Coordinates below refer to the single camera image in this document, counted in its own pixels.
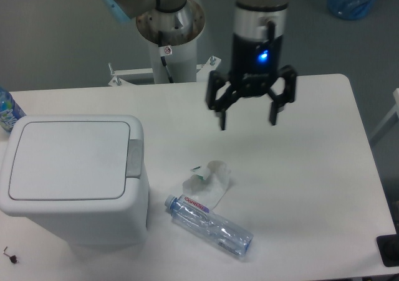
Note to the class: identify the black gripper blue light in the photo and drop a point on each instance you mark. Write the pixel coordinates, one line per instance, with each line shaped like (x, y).
(254, 63)

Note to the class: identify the white push-lid trash can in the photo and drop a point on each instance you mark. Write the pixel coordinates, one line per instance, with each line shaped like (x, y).
(80, 177)

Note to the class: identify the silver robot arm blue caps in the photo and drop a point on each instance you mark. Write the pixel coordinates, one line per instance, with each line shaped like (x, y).
(255, 20)

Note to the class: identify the crumpled clear plastic wrapper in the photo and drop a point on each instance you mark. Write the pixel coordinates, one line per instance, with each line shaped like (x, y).
(208, 184)

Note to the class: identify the crushed clear plastic water bottle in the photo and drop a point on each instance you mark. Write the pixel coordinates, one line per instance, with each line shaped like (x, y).
(200, 221)

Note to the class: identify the black table-edge clamp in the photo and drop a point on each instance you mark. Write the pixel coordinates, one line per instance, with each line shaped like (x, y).
(388, 248)

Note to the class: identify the blue labelled drink bottle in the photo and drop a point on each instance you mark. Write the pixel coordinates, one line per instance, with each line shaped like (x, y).
(11, 112)

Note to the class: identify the small black metal key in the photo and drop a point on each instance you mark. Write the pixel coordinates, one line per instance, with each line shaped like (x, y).
(13, 258)

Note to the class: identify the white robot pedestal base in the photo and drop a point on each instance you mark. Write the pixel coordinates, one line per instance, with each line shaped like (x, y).
(172, 44)

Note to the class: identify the white furniture frame at right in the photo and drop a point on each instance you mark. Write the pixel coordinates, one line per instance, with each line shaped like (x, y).
(386, 123)

